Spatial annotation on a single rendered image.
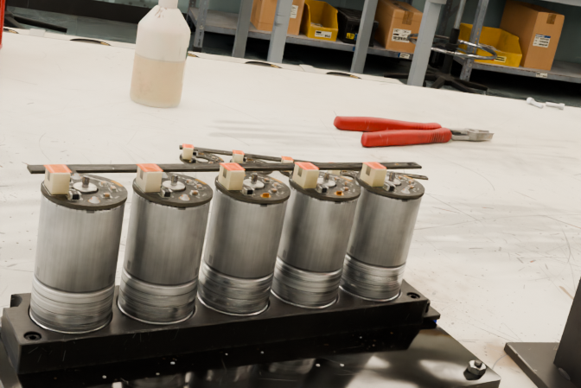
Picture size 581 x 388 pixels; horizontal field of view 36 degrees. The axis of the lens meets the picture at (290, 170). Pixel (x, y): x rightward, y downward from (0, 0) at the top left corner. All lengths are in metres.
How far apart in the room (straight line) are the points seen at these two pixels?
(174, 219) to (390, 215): 0.08
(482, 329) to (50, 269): 0.18
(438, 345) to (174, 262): 0.11
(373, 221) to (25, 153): 0.22
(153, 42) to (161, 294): 0.31
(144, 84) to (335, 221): 0.30
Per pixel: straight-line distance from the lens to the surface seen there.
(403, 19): 4.53
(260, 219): 0.28
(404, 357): 0.31
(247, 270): 0.29
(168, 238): 0.27
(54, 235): 0.26
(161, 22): 0.57
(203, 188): 0.28
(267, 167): 0.31
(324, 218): 0.29
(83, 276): 0.27
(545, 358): 0.36
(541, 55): 4.94
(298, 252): 0.30
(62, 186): 0.26
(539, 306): 0.41
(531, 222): 0.51
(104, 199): 0.26
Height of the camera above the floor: 0.91
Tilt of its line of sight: 19 degrees down
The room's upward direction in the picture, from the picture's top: 11 degrees clockwise
